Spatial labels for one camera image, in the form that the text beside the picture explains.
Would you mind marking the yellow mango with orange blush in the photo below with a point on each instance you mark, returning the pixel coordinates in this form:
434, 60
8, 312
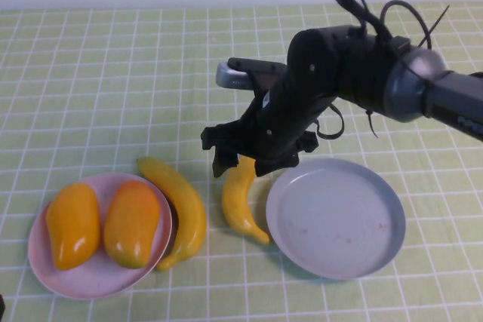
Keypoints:
130, 224

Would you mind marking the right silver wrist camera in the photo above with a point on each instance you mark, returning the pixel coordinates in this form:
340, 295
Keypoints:
230, 77

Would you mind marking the green checkered tablecloth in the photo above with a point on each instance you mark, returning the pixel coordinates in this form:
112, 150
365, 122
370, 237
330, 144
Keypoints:
113, 73

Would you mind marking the plain yellow mango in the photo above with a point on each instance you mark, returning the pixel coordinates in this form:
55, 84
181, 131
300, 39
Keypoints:
71, 224

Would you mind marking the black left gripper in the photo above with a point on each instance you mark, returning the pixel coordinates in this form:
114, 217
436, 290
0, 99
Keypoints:
1, 303

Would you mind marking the pink round plate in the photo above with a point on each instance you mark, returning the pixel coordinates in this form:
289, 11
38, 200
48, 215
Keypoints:
94, 280

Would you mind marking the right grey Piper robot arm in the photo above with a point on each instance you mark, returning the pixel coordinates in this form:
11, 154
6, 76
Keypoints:
453, 99

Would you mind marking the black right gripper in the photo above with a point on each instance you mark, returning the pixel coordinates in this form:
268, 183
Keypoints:
271, 129

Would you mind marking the yellow banana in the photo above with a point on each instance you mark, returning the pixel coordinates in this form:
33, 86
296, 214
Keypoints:
237, 201
185, 205

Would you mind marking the grey-blue round plate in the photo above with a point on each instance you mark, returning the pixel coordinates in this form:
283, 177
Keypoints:
336, 220

